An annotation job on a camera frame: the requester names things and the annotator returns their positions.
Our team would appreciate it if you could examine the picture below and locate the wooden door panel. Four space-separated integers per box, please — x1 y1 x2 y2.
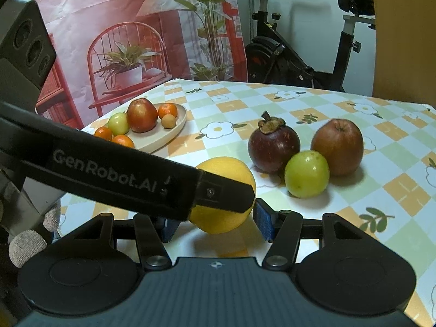
373 0 435 106

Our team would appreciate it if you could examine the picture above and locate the brown round apple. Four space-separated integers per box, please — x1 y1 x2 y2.
310 118 364 176

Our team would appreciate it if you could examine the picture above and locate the gloved left hand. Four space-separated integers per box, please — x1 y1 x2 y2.
8 202 60 268

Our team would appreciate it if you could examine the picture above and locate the yellow lemon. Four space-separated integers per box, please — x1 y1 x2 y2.
189 156 256 234

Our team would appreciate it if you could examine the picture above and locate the purple mangosteen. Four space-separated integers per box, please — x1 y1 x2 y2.
247 111 301 174

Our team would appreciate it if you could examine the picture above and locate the red printed backdrop cloth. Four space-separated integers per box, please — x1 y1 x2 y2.
35 0 247 128

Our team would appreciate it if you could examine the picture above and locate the orange tangerine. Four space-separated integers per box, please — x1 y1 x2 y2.
158 103 178 119
94 126 113 141
111 134 135 149

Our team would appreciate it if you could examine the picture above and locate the checkered floral tablecloth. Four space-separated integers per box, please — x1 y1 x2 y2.
57 78 436 327

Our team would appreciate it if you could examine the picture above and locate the large red apple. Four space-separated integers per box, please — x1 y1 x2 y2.
126 98 158 133

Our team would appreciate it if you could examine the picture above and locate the beige round plate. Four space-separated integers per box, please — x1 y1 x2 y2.
126 103 187 154

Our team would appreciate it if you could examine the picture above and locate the black exercise bike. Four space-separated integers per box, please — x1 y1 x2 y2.
233 0 376 93

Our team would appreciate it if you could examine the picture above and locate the green jujube fruit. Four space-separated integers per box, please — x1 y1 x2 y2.
107 112 129 136
284 151 330 199

